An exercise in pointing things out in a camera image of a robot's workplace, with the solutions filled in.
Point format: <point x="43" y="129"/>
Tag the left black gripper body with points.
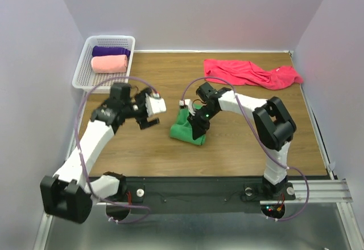
<point x="137" y="109"/>

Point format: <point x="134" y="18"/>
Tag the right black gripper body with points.
<point x="201" y="118"/>

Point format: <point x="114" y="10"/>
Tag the green towel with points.
<point x="181" y="129"/>

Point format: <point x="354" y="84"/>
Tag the pink towel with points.
<point x="109" y="64"/>

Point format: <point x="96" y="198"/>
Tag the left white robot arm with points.
<point x="69" y="194"/>

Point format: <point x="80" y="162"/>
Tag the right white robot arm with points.
<point x="269" y="119"/>

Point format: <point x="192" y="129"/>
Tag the red towel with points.
<point x="242" y="72"/>

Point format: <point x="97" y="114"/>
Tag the white perforated plastic basket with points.
<point x="84" y="77"/>

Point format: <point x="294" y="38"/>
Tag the rolled purple towel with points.
<point x="105" y="51"/>

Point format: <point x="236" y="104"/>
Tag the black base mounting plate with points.
<point x="199" y="195"/>

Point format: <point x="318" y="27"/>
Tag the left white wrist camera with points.
<point x="155" y="106"/>

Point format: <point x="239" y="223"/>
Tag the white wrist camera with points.
<point x="155" y="106"/>
<point x="187" y="104"/>

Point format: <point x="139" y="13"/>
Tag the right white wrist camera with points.
<point x="187" y="104"/>

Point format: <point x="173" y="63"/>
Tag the aluminium frame rail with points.
<point x="315" y="191"/>

